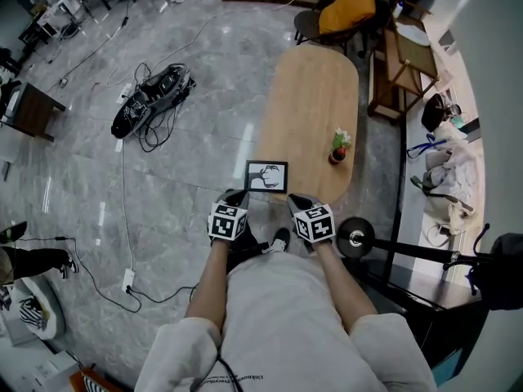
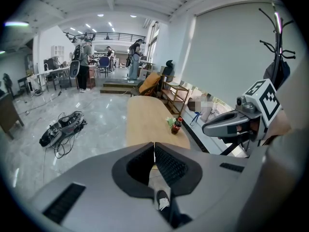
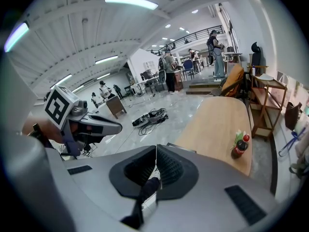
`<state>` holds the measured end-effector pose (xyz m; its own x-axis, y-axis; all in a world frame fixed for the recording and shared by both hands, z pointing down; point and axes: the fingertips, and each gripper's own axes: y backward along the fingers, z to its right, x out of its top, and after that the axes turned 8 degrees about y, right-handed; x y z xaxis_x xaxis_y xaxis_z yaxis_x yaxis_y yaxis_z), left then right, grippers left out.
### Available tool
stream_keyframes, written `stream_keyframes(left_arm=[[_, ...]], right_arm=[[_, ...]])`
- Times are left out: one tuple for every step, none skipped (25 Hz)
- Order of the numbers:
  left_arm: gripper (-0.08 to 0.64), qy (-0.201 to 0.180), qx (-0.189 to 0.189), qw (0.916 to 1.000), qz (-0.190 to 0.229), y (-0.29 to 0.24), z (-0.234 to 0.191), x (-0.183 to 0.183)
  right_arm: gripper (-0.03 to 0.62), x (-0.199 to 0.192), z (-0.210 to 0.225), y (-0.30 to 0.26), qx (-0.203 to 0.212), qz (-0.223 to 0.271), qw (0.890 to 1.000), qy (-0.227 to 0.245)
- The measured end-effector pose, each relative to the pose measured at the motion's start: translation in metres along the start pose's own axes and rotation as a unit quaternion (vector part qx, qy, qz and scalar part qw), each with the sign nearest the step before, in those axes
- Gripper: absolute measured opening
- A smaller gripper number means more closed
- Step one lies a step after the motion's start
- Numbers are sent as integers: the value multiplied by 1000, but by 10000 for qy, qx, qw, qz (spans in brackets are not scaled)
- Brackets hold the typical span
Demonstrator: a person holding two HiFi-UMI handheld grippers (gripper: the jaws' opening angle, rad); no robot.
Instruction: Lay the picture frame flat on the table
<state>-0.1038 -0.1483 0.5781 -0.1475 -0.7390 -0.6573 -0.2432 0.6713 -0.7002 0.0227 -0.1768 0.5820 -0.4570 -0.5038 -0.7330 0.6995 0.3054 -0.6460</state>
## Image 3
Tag black office chair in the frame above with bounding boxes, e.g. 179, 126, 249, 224
250, 42, 263, 67

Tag wooden table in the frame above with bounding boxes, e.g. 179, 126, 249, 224
173, 96, 253, 177

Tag green white flower sprig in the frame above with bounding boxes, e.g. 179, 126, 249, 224
232, 129, 247, 150

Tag cola bottle red cap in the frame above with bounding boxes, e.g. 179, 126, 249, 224
230, 133, 252, 160

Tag blue chair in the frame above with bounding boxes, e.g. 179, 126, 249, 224
182, 59, 195, 81

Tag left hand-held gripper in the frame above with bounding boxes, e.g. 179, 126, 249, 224
43, 85, 123, 160

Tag wooden shelf rack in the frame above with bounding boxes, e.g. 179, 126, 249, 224
248, 74, 288, 143

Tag brown wooden cabinet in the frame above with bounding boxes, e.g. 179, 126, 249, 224
106, 95, 127, 120

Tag orange cushioned chair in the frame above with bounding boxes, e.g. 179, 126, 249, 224
211, 64, 246, 99

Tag white plate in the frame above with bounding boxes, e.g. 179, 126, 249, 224
257, 73, 275, 81

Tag pile of black cables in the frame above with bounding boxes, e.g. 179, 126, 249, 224
131, 107, 169, 136

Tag long ceiling light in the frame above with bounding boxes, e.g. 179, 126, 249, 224
3, 21, 30, 53
49, 73, 73, 87
104, 0, 159, 11
94, 55, 119, 65

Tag blue strap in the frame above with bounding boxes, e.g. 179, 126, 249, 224
278, 127, 307, 158

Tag person's left forearm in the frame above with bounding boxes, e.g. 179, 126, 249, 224
22, 116, 65, 145

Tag white work table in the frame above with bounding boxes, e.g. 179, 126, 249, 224
124, 77, 160, 97

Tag black mezzanine railing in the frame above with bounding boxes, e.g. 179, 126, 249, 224
154, 25, 224, 52

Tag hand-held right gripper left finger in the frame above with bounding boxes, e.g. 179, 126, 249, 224
109, 145, 159, 200

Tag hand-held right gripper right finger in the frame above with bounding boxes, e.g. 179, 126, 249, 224
156, 144, 200, 201

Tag wooden platform steps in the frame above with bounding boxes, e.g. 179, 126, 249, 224
185, 77, 228, 96

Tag brown bag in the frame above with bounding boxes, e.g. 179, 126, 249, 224
284, 101, 303, 131

